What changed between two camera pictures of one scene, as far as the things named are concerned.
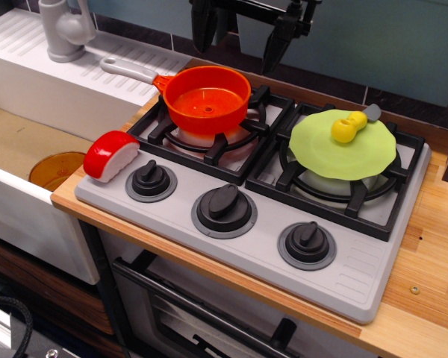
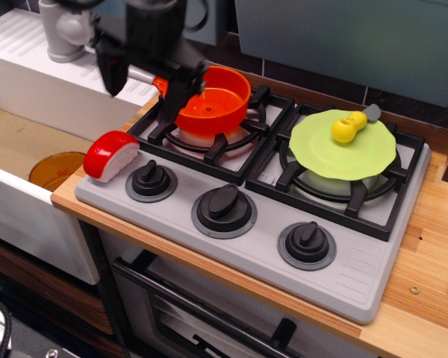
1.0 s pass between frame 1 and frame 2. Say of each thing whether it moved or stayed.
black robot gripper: moved
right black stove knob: stayed
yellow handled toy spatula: stayed
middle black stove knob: stayed
